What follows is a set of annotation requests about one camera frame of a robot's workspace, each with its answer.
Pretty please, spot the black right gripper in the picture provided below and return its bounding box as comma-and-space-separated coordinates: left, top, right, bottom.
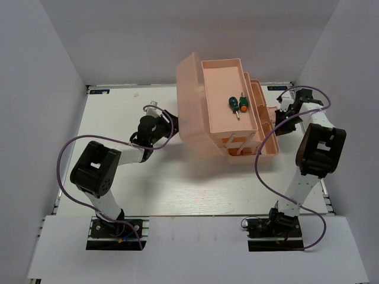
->
272, 108, 303, 135

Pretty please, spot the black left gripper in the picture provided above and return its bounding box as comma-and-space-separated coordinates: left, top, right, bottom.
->
150, 109, 190, 144

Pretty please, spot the stubby green orange screwdriver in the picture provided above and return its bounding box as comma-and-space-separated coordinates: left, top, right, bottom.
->
239, 92, 249, 113

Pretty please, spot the pink plastic toolbox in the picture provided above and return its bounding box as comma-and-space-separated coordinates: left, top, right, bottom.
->
176, 52, 279, 165

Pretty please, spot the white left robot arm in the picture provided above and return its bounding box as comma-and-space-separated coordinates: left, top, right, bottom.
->
70, 105, 179, 236

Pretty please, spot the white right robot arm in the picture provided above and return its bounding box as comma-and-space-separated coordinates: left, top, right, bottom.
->
266, 88, 346, 236

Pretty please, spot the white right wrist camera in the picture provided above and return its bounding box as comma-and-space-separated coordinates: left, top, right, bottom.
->
280, 97, 294, 112

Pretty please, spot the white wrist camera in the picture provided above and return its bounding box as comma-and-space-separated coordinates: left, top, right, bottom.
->
280, 97, 294, 112
143, 101, 160, 118

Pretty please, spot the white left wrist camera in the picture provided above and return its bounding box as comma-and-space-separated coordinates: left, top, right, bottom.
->
143, 101, 160, 118

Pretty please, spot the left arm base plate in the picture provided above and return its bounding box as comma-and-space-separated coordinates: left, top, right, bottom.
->
86, 217, 149, 251

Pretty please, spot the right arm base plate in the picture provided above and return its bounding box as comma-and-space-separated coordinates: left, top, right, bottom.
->
240, 216, 304, 252

